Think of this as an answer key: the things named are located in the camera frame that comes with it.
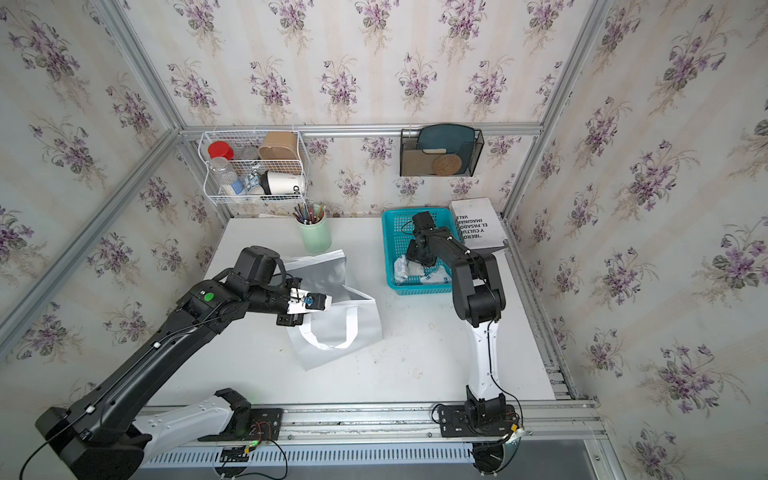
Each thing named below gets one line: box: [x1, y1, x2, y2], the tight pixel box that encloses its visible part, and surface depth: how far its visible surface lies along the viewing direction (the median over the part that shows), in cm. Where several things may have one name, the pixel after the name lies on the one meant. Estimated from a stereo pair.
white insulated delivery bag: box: [286, 249, 383, 371], surface depth 68 cm
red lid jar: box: [208, 141, 235, 161], surface depth 93 cm
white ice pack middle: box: [394, 254, 425, 283], surface depth 100 cm
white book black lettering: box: [449, 198, 508, 249], surface depth 110 cm
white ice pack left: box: [420, 266, 452, 284], surface depth 100 cm
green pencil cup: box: [293, 199, 332, 254], surface depth 104 cm
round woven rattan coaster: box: [432, 154, 462, 177], surface depth 99 cm
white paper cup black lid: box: [260, 170, 304, 195], surface depth 95 cm
